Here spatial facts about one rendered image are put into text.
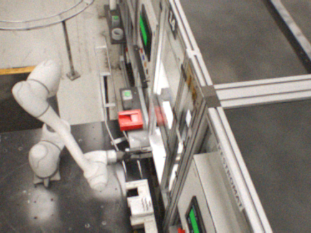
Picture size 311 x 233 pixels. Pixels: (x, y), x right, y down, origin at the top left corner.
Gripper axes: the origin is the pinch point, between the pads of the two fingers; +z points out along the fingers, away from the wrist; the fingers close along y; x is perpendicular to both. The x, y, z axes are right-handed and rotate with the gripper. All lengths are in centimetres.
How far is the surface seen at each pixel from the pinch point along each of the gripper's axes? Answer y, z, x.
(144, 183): -12.2, -4.6, -15.1
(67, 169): -32, -54, 14
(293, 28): 103, 49, -13
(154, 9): 81, 5, 34
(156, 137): -9.3, 9.5, 15.3
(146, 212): -7.4, -7.1, -35.2
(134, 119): -5.2, -3.3, 30.3
